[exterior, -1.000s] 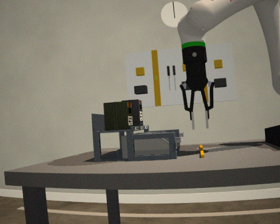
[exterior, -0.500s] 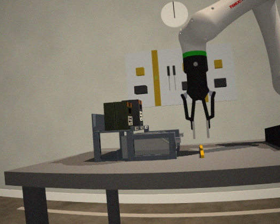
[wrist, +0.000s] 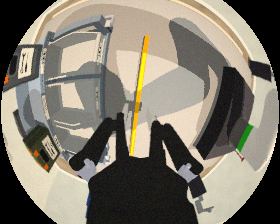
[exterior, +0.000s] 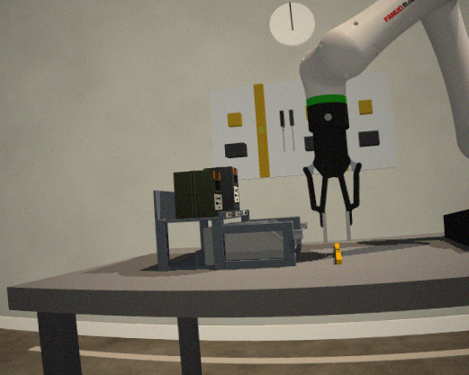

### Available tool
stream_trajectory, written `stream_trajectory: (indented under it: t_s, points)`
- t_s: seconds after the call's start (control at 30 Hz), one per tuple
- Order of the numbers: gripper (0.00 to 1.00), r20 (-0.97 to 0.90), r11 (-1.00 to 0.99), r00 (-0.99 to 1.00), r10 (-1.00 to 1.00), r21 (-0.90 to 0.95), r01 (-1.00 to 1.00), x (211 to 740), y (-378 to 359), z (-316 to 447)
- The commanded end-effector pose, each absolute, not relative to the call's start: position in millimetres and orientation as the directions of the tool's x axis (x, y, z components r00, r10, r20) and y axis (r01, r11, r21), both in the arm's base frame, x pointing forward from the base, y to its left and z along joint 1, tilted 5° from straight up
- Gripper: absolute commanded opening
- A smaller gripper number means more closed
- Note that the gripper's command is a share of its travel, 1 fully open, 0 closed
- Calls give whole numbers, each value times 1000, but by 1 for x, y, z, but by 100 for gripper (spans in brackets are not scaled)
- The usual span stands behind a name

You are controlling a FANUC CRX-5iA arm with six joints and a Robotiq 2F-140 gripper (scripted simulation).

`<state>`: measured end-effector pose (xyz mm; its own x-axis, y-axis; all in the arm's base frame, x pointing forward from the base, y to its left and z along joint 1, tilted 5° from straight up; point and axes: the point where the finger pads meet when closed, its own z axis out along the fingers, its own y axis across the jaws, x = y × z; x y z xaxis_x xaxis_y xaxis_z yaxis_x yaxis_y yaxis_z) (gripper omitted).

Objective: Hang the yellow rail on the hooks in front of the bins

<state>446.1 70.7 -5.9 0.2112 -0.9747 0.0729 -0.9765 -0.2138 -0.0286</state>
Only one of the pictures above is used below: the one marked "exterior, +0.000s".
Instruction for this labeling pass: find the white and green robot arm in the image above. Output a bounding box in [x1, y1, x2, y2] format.
[300, 0, 469, 157]

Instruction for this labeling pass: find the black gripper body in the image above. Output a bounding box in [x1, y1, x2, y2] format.
[313, 129, 351, 178]

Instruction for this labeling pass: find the yellow bar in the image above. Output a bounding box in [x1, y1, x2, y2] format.
[335, 243, 342, 264]

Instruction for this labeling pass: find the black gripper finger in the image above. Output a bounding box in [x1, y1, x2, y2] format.
[303, 162, 329, 243]
[335, 161, 362, 241]

